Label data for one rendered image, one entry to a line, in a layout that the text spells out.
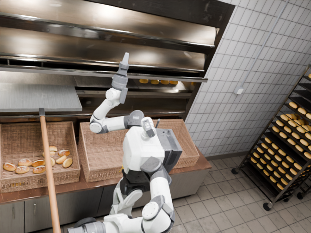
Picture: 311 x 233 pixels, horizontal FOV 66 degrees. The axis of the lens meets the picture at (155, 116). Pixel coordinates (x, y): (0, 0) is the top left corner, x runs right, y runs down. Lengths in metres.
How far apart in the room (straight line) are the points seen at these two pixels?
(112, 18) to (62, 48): 0.42
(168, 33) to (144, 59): 0.30
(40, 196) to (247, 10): 2.37
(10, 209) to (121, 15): 1.65
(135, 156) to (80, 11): 1.08
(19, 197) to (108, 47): 1.30
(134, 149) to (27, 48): 1.05
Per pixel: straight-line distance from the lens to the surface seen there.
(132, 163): 1.37
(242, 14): 2.55
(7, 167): 2.23
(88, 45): 1.98
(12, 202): 2.11
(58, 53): 1.94
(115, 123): 1.59
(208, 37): 2.40
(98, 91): 2.17
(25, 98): 1.97
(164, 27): 2.13
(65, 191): 2.11
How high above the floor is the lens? 2.27
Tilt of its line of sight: 33 degrees down
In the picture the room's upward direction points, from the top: 19 degrees clockwise
